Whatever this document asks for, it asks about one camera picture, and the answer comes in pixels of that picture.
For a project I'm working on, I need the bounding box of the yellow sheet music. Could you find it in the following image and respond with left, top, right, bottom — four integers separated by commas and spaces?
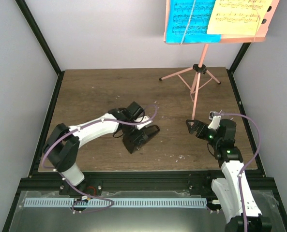
207, 0, 272, 36

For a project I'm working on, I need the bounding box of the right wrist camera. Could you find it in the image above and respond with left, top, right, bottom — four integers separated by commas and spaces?
208, 111, 221, 130

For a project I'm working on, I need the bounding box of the light blue slotted cable duct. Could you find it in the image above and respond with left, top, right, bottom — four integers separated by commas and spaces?
23, 198, 207, 208

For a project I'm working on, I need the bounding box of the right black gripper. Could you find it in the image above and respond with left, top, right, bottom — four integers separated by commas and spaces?
185, 120, 221, 146

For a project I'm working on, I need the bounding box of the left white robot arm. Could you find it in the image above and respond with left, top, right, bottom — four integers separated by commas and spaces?
43, 101, 160, 195

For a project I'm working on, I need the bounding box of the black aluminium frame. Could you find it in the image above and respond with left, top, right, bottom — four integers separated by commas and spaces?
2, 0, 287, 232

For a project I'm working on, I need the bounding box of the pink music stand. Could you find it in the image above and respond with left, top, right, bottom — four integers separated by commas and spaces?
159, 0, 279, 110

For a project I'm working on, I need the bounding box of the blue sheet music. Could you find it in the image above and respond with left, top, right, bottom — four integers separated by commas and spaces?
164, 0, 221, 44

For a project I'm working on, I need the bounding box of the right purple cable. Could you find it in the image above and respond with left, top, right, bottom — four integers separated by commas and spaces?
220, 113, 262, 232

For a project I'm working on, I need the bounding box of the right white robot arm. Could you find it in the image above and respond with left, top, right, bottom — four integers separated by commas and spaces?
186, 116, 272, 232

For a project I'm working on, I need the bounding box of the black metronome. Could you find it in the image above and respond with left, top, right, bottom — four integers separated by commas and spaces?
122, 130, 152, 154

